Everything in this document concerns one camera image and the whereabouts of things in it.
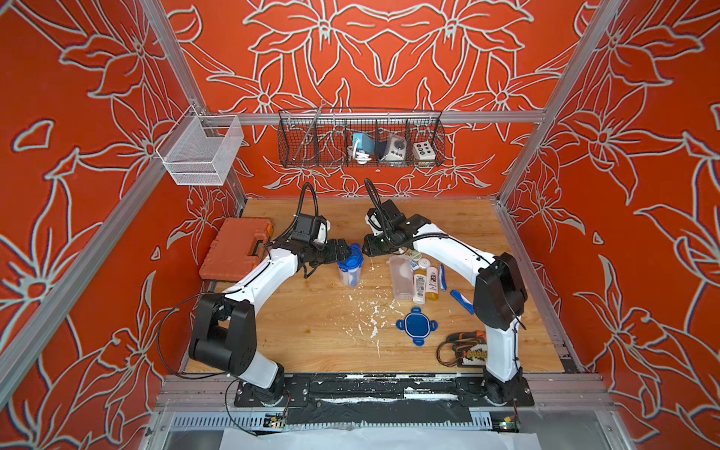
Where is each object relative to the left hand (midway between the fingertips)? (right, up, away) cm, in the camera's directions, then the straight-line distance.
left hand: (341, 251), depth 87 cm
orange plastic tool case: (-40, -1, +15) cm, 43 cm away
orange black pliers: (+38, -25, -6) cm, 46 cm away
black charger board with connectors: (+39, -29, -10) cm, 49 cm away
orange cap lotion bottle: (+30, -11, +5) cm, 33 cm away
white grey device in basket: (+18, +34, +3) cm, 38 cm away
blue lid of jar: (+4, -3, -4) cm, 6 cm away
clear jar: (+3, -9, +3) cm, 10 cm away
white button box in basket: (+28, +32, +6) cm, 43 cm away
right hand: (+6, +1, 0) cm, 6 cm away
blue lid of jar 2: (+24, -23, -4) cm, 33 cm away
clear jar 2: (+21, -11, +7) cm, 24 cm away
